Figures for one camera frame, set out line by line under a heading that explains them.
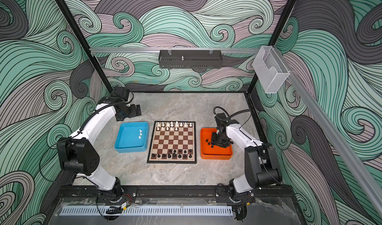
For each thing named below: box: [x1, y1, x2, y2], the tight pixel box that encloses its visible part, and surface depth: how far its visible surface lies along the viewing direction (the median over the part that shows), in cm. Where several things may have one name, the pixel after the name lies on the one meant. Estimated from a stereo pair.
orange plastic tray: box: [199, 127, 233, 160], surface depth 92 cm
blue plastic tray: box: [114, 121, 150, 153], surface depth 96 cm
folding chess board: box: [146, 120, 197, 164], surface depth 92 cm
